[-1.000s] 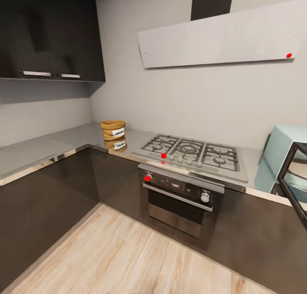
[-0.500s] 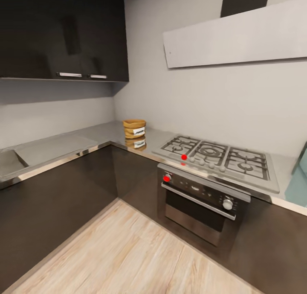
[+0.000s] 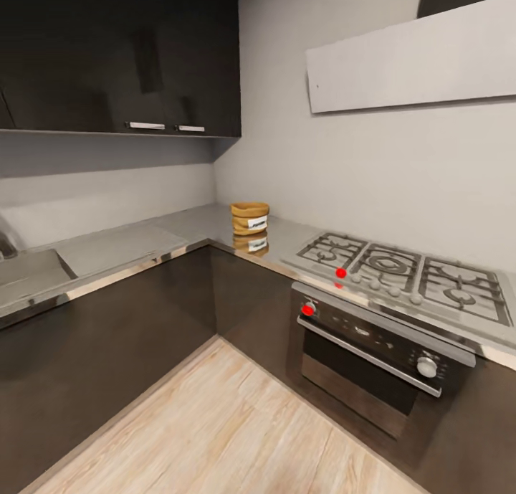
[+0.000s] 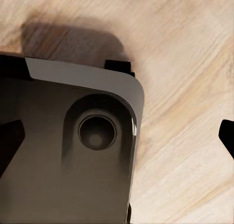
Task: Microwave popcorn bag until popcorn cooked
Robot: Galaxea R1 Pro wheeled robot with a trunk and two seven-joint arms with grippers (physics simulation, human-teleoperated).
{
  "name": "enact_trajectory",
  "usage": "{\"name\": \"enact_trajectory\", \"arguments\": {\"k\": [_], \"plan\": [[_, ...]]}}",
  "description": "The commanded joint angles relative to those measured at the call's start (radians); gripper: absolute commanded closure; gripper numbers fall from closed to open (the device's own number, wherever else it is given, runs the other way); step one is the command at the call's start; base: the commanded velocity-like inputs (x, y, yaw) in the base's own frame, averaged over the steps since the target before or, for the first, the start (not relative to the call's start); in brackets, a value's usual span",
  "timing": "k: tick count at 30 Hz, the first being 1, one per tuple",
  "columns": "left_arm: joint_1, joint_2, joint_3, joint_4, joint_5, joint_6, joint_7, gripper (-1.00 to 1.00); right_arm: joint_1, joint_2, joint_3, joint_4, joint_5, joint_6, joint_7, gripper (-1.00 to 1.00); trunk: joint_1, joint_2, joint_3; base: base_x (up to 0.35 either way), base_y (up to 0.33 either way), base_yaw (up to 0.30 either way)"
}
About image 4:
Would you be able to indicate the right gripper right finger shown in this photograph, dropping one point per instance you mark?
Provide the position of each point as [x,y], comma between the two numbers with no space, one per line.
[226,135]

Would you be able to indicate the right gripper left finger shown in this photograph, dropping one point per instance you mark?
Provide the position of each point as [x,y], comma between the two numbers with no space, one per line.
[12,135]

